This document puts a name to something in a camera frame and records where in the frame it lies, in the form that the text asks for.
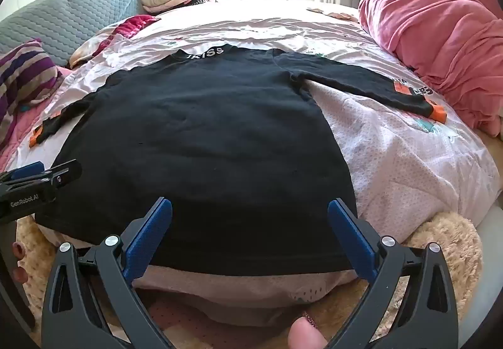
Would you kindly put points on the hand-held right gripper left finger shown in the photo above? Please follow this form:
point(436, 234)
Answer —
point(148, 241)

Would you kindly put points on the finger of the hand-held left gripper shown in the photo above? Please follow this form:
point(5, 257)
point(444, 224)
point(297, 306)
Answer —
point(26, 169)
point(65, 173)

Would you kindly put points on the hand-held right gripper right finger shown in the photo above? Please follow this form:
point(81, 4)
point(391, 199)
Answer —
point(350, 235)

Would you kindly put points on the black long-sleeved shirt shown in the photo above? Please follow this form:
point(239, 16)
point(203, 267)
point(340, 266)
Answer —
point(204, 136)

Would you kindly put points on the person's left hand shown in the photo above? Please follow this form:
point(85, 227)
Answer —
point(18, 254)

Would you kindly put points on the person's right hand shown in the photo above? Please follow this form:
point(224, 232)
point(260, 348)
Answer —
point(306, 335)

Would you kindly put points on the pink quilted mat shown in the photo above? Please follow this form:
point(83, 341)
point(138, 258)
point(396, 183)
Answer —
point(13, 133)

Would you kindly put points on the pink printed bedsheet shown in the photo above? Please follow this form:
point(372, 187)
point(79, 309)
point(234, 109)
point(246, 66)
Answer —
point(393, 164)

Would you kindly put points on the striped pillow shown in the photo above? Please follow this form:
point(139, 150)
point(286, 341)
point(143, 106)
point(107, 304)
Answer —
point(23, 78)

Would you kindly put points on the beige fluffy blanket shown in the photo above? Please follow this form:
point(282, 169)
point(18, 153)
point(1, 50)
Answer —
point(452, 250)

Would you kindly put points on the grey quilted headboard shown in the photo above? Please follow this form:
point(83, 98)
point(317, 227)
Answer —
point(59, 15)

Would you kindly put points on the red floral cloth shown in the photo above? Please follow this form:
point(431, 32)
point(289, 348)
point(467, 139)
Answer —
point(131, 24)

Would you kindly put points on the pink duvet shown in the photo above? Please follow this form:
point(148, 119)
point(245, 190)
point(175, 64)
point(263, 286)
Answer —
point(432, 30)

